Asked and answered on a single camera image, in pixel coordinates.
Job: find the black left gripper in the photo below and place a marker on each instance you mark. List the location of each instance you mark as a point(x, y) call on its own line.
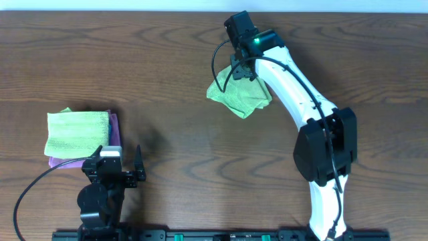
point(119, 174)

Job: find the light green microfiber cloth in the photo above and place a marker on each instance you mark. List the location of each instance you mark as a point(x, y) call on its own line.
point(242, 96)

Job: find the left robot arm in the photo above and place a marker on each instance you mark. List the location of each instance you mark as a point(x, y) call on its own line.
point(101, 202)

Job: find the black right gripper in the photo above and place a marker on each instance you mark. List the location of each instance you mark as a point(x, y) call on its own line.
point(237, 72)

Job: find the folded green cloth on stack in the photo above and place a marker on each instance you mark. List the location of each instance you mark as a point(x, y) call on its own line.
point(72, 135)

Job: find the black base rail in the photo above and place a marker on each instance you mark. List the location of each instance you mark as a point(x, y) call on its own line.
point(280, 235)

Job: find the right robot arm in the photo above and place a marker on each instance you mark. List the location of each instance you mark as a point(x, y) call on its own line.
point(326, 144)

